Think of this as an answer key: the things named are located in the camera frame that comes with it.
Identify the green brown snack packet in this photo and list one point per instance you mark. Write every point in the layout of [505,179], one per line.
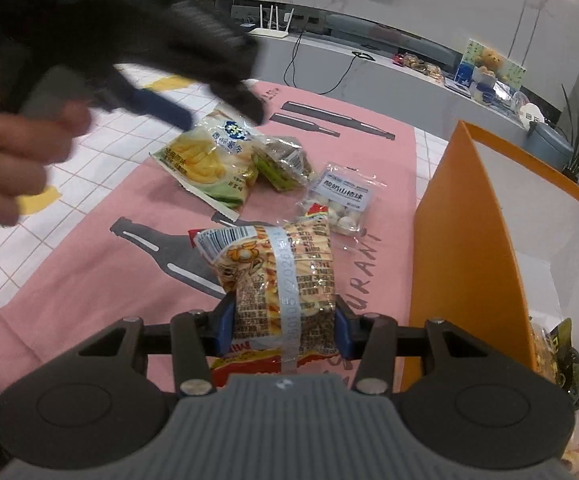
[282,165]

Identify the dark green snack packet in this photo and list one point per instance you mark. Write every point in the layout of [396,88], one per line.
[572,375]

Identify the orange storage box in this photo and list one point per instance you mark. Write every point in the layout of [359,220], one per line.
[459,240]

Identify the green yellow chips bag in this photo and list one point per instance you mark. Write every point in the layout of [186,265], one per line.
[209,160]

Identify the small white desk fan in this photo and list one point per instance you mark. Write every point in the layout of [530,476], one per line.
[530,112]

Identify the clear packet of white balls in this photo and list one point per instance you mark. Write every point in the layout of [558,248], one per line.
[339,200]

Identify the blue printed boxes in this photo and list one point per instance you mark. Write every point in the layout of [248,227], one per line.
[469,82]

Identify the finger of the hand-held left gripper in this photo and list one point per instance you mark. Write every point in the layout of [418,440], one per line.
[164,107]
[244,102]

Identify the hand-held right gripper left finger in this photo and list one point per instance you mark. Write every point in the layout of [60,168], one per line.
[225,325]

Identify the green printed card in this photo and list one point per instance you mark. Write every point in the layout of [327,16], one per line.
[514,72]

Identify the white router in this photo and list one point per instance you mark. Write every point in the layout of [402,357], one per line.
[274,32]

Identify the pink bottle-print cloth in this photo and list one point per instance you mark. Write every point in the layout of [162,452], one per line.
[94,285]

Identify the brown teddy bear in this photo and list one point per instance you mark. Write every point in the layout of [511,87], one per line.
[489,60]

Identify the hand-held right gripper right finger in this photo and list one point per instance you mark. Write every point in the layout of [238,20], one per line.
[342,330]

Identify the grey-blue trash bin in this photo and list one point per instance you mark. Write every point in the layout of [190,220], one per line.
[549,145]

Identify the yellow orange snack packet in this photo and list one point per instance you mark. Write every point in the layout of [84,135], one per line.
[279,285]

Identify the white television console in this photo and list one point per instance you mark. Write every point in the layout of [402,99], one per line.
[394,90]

